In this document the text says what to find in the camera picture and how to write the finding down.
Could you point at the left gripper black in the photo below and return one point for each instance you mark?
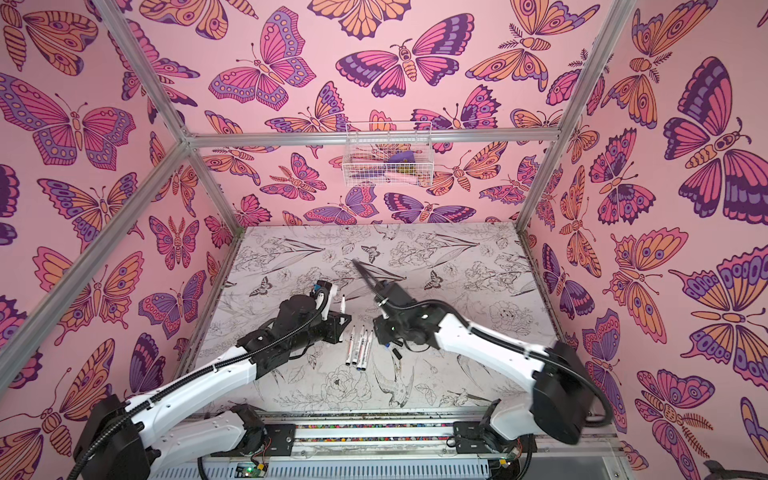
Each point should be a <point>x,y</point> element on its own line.
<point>333,333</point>

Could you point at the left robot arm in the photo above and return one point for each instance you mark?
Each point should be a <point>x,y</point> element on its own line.
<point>138,437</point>

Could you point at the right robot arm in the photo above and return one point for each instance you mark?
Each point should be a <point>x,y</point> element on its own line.
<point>561,398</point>

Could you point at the aluminium frame left post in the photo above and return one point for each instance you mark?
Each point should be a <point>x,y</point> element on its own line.
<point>119,28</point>

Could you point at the purple item in basket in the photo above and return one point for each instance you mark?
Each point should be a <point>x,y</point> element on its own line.
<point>405,157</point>

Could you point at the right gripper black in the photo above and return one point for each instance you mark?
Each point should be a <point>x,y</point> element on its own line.
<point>390,306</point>

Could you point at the white marker pen blue tip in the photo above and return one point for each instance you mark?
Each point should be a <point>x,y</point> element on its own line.
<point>365,354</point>

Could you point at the white wire basket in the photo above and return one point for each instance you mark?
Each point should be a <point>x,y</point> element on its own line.
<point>388,153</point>

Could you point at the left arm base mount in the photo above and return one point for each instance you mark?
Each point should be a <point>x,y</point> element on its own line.
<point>271,440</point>

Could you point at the aluminium frame diagonal bar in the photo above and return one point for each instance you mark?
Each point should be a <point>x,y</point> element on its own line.
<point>41,321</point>

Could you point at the small green circuit board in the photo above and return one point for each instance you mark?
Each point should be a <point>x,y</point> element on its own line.
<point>250,470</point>

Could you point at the aluminium frame post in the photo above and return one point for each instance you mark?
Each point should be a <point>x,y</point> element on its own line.
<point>602,48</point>
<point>119,28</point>

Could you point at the aluminium front rail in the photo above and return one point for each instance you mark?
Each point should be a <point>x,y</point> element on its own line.
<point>381,435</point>

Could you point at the aluminium frame back crossbar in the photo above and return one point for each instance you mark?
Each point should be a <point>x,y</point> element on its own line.
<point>341,138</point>

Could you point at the white vented cable duct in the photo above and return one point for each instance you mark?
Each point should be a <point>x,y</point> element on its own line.
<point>341,470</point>

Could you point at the aluminium frame right post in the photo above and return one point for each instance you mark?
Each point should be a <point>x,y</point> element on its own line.
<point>602,48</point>

